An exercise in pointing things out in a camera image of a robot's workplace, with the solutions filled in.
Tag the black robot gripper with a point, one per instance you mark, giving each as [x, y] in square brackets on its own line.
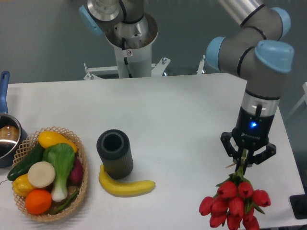
[251, 133]

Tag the red tulip bouquet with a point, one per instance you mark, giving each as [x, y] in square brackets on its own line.
[235, 202]

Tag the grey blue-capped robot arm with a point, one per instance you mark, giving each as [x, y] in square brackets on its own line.
[257, 55]

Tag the black device at table edge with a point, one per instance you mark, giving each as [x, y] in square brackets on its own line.
[299, 206]

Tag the yellow banana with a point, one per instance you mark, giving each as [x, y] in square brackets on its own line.
[121, 189]

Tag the dark grey ribbed vase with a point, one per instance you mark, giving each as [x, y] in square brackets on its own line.
[113, 147]

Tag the purple sweet potato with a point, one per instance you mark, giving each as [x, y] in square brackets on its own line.
[76, 175]

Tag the green bean pod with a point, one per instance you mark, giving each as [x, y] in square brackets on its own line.
[66, 203]

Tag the green bok choy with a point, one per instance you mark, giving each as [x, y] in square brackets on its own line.
[61, 156]

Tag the yellow squash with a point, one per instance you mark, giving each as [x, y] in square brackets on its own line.
[49, 138]

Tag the beige round radish slice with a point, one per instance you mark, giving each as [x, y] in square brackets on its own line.
[41, 174]

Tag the dark green cucumber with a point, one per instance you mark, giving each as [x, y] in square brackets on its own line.
[34, 156]

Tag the orange fruit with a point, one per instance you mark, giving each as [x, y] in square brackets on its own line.
[38, 201]

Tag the woven wicker basket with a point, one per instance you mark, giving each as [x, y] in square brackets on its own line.
[25, 147]

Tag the yellow bell pepper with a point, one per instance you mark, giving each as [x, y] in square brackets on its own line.
[22, 186]

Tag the white furniture frame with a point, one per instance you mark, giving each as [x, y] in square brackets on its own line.
[299, 104]

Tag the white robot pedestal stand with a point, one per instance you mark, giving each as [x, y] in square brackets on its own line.
[131, 32]

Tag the blue-handled saucepan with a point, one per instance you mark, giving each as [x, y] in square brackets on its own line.
[11, 132]

